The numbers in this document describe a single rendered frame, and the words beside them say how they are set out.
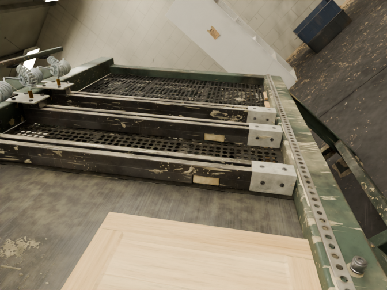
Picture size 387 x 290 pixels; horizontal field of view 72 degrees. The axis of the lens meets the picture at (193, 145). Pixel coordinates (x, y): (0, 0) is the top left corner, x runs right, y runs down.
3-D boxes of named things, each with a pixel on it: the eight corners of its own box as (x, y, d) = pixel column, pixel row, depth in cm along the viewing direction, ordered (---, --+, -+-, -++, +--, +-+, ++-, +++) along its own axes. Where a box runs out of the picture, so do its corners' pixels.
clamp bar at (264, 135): (280, 151, 102) (293, 90, 91) (0, 122, 116) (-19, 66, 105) (277, 138, 111) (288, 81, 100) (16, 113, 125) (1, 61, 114)
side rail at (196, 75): (261, 93, 186) (264, 77, 181) (111, 81, 200) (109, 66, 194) (261, 90, 193) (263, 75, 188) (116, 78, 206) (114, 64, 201)
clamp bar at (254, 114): (274, 129, 120) (284, 75, 108) (31, 106, 134) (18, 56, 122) (272, 120, 128) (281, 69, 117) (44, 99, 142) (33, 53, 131)
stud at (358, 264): (365, 277, 51) (370, 266, 49) (351, 274, 51) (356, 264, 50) (360, 265, 53) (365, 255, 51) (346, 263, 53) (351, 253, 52)
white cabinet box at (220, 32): (298, 81, 389) (189, -23, 349) (268, 107, 420) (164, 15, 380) (293, 68, 439) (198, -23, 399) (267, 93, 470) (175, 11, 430)
